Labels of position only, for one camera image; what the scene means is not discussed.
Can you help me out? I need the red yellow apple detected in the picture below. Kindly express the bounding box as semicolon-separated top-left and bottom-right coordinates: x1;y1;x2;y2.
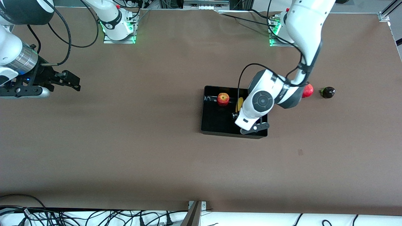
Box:
217;93;230;107

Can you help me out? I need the black rectangular box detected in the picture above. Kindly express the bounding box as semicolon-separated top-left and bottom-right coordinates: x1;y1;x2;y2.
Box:
201;85;268;139

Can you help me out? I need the red pomegranate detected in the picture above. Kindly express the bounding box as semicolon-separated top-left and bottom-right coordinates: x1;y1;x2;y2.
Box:
301;83;314;99

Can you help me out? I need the dark purple mangosteen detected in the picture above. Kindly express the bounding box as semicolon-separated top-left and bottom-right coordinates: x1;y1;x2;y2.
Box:
320;86;336;99

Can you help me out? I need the aluminium profile bar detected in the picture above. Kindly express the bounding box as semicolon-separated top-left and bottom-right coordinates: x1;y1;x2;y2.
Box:
181;201;203;226

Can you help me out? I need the long looping black cable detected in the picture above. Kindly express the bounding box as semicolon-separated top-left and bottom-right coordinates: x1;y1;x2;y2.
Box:
47;0;100;48

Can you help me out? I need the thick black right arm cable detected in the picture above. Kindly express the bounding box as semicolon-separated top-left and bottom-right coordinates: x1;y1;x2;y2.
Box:
40;0;72;66

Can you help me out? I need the short curved black arm cable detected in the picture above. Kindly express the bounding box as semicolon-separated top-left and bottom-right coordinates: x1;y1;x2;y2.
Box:
28;24;42;55

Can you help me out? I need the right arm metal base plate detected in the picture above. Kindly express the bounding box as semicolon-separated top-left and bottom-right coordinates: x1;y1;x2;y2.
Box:
103;13;138;44

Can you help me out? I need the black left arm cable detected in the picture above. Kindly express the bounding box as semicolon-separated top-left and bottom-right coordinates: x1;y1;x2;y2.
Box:
237;41;323;107

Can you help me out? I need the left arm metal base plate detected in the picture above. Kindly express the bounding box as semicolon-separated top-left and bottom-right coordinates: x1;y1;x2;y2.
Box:
268;14;297;47

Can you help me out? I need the thin black tabletop cable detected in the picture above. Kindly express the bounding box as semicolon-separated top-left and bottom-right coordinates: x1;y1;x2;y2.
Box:
215;9;272;25

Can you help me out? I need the white sheet under cables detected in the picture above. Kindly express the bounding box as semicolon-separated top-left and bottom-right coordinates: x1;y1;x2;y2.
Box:
0;210;402;226

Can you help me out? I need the aluminium frame with connectors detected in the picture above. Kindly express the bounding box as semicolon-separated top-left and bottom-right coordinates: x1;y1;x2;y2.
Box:
183;0;230;10

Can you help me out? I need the arched black cable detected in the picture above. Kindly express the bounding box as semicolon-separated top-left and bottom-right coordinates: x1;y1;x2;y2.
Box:
0;194;47;209

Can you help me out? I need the aluminium corner bracket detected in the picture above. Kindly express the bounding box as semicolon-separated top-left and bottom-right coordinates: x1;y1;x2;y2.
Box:
378;0;402;22

